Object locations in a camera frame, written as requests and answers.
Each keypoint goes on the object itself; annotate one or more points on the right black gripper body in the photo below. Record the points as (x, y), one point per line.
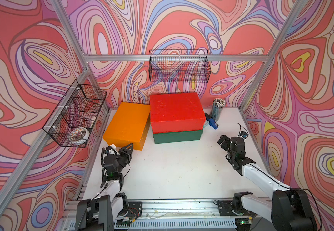
(230, 153)

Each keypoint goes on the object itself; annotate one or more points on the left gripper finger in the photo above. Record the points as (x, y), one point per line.
(124, 159)
(127, 150)

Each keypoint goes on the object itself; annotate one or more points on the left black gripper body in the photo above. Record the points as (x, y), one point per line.
(119, 167)

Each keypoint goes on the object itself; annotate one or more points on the orange shoebox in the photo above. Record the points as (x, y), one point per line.
(130, 124)

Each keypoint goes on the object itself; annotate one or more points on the red shoebox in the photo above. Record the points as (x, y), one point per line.
(176, 112)

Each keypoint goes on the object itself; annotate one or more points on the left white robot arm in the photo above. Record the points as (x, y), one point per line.
(99, 212)

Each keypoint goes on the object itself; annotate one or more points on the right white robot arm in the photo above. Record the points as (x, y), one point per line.
(287, 208)

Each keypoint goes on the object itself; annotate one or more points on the blue black stapler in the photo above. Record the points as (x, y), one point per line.
(211, 122)

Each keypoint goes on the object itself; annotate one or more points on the small teal alarm clock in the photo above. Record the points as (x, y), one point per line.
(206, 124)

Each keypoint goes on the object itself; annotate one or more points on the green shoebox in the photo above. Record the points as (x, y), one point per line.
(182, 136)

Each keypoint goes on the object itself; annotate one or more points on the clear cup of pencils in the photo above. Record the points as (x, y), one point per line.
(217, 106)

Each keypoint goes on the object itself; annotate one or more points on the patterned bowl in basket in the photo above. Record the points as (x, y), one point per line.
(79, 136)

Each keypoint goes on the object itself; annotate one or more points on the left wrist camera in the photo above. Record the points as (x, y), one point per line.
(111, 150)

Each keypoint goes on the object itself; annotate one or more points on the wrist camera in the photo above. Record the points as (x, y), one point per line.
(111, 150)
(243, 135)

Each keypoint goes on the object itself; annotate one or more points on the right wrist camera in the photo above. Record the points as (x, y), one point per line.
(243, 135)

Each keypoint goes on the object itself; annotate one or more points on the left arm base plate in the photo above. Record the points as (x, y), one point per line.
(133, 212)

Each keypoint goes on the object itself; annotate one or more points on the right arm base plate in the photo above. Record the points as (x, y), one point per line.
(225, 209)

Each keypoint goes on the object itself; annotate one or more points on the black wire basket left wall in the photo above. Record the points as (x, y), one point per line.
(79, 107)

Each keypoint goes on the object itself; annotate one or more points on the black wire basket wall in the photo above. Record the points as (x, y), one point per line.
(179, 65)
(79, 107)

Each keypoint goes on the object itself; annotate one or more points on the aluminium front rail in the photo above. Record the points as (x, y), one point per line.
(190, 215)

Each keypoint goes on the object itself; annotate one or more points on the black wire basket back wall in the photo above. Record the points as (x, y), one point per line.
(179, 65)

